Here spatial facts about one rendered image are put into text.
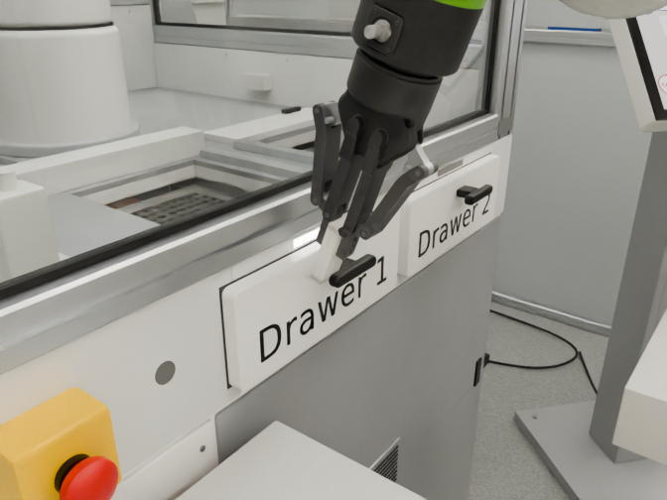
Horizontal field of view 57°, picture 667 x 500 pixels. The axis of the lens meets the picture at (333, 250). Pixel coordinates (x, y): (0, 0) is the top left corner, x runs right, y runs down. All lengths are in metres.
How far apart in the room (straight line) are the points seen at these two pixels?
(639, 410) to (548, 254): 1.77
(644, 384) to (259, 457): 0.38
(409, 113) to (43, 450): 0.36
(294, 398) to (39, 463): 0.34
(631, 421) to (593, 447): 1.18
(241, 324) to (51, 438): 0.20
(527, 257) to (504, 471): 0.96
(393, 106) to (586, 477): 1.40
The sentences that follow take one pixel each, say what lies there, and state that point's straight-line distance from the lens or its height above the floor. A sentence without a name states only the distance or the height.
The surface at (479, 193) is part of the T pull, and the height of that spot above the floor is 0.91.
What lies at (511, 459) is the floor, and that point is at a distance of 1.81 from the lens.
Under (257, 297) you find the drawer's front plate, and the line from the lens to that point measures 0.58.
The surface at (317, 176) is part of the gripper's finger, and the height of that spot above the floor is 1.02.
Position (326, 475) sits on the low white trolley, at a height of 0.76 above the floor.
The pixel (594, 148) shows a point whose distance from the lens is 2.26.
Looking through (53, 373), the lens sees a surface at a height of 0.93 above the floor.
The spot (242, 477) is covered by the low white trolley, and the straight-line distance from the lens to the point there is 0.62.
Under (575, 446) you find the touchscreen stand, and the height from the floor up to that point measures 0.04.
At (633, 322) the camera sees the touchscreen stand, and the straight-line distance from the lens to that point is 1.64.
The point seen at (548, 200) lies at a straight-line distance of 2.35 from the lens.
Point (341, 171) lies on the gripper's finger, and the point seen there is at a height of 1.03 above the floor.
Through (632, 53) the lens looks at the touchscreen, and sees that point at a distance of 1.31.
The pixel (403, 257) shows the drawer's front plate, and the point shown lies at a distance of 0.82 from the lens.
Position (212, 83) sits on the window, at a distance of 0.55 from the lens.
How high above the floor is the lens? 1.19
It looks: 24 degrees down
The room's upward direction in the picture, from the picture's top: straight up
